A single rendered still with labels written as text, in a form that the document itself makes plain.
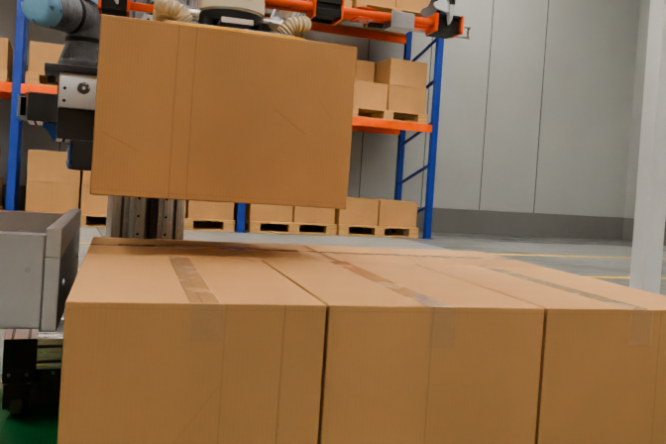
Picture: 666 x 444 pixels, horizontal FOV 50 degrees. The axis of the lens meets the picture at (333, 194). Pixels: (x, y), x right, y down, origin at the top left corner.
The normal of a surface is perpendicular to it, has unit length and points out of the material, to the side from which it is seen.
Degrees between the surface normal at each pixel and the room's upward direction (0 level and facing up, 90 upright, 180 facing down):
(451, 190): 90
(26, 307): 90
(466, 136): 90
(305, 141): 89
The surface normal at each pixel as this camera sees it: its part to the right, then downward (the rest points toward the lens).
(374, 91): 0.39, 0.04
